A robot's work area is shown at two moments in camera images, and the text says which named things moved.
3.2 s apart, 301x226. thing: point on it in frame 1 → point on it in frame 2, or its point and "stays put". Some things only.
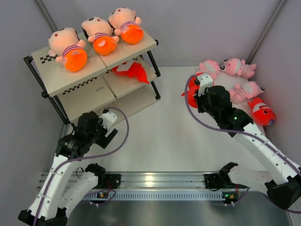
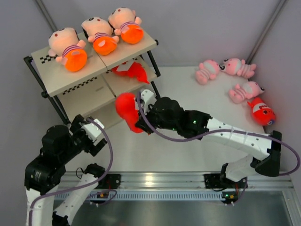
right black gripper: [199, 98] → [140, 124]
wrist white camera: [206, 81] → [148, 98]
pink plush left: [210, 67] stays put
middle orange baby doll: [100, 31] stays put
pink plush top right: [233, 66] stays put
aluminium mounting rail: [162, 181] stays put
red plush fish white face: [262, 114] stays put
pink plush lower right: [247, 90] stays put
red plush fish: [193, 89] → [125, 105]
